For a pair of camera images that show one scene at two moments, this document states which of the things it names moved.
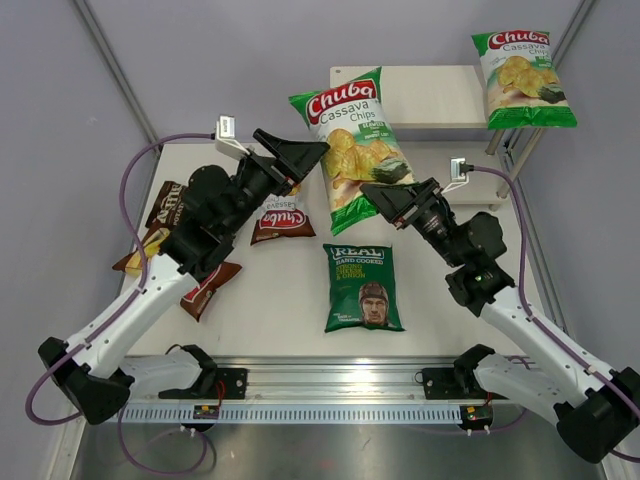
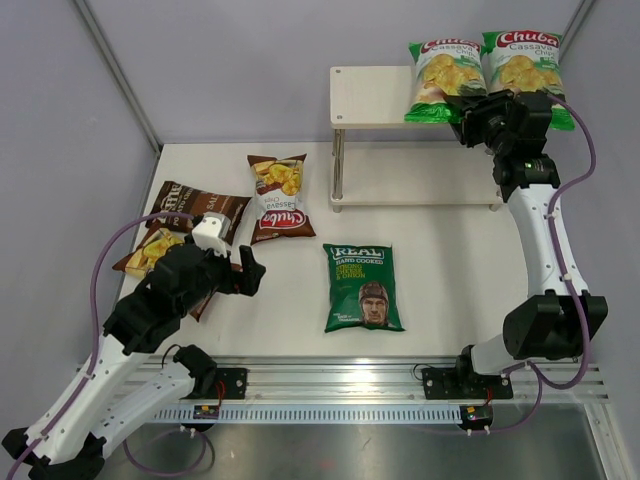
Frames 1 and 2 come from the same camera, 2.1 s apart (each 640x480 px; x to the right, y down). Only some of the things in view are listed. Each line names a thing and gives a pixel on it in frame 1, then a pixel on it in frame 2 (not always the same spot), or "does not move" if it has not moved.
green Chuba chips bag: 353,119 -> 444,68
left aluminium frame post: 121,73 does not move
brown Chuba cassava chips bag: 279,216 does not move
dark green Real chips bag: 363,294 does not move
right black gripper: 390,200 -> 466,121
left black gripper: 295,159 -> 245,282
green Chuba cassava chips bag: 522,86 does not move
